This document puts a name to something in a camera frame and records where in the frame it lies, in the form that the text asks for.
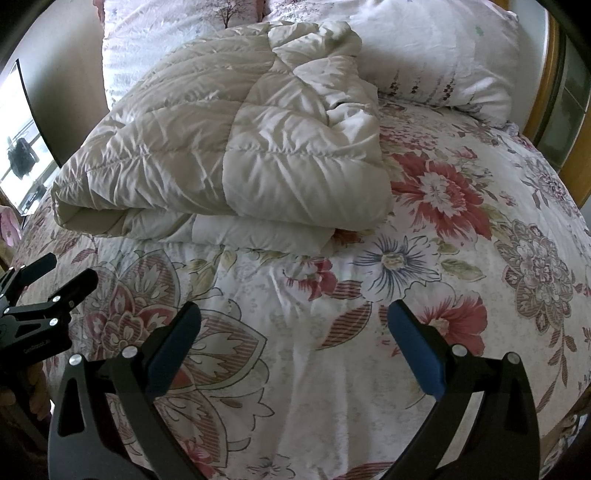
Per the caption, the floral bed sheet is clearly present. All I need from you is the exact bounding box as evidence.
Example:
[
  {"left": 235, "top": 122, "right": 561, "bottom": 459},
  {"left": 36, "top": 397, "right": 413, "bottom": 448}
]
[{"left": 11, "top": 99, "right": 591, "bottom": 480}]

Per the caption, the dark hanging garment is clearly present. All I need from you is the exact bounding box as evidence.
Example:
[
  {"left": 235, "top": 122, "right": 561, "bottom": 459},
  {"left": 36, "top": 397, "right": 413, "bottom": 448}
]
[{"left": 7, "top": 136, "right": 38, "bottom": 180}]

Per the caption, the window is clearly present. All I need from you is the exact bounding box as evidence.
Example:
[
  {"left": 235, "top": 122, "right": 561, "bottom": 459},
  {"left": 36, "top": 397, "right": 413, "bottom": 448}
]
[{"left": 0, "top": 59, "right": 63, "bottom": 217}]

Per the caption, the wooden headboard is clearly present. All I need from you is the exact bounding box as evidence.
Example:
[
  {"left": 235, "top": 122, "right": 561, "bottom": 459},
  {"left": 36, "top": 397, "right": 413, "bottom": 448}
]
[{"left": 521, "top": 8, "right": 591, "bottom": 210}]

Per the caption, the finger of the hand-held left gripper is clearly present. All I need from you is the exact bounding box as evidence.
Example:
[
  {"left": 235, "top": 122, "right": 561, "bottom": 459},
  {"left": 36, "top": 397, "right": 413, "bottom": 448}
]
[
  {"left": 0, "top": 252, "right": 58, "bottom": 302},
  {"left": 8, "top": 268, "right": 100, "bottom": 325}
]

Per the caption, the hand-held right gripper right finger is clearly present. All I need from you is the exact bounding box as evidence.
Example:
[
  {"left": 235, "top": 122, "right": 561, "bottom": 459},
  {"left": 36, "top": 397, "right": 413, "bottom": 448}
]
[{"left": 387, "top": 299, "right": 542, "bottom": 480}]

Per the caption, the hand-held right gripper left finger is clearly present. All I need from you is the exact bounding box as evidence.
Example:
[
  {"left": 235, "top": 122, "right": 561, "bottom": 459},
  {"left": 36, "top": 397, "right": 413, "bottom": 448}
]
[{"left": 47, "top": 301, "right": 219, "bottom": 480}]

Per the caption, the pink tree print pillow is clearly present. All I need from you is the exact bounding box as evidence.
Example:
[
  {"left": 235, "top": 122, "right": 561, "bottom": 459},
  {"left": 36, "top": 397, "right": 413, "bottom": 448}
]
[{"left": 95, "top": 0, "right": 271, "bottom": 114}]

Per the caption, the pink cloth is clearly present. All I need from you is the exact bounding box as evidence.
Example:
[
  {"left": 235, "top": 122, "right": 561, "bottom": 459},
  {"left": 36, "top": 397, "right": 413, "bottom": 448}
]
[{"left": 0, "top": 204, "right": 25, "bottom": 261}]

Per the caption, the white flower print pillow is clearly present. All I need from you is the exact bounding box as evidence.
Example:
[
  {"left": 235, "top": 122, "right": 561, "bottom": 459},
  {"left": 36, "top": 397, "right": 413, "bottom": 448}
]
[{"left": 265, "top": 0, "right": 522, "bottom": 130}]

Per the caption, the white quilted down jacket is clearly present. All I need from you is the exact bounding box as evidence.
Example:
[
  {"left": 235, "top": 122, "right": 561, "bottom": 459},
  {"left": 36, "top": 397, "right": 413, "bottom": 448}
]
[{"left": 50, "top": 19, "right": 394, "bottom": 256}]

